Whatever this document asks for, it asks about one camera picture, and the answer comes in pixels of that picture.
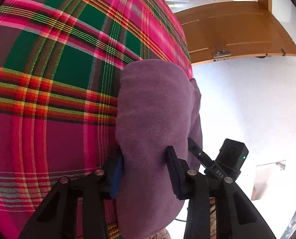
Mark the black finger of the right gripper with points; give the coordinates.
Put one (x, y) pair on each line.
(205, 160)

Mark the metal door handle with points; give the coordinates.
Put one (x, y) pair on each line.
(220, 51)

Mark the purple fleece garment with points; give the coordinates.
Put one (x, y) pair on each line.
(158, 106)

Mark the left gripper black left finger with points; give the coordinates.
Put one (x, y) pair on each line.
(56, 216)

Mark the wooden room door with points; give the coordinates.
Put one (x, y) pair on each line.
(247, 30)

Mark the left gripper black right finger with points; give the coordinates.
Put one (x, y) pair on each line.
(217, 197)

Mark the pink plaid tablecloth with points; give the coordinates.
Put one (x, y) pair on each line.
(60, 65)

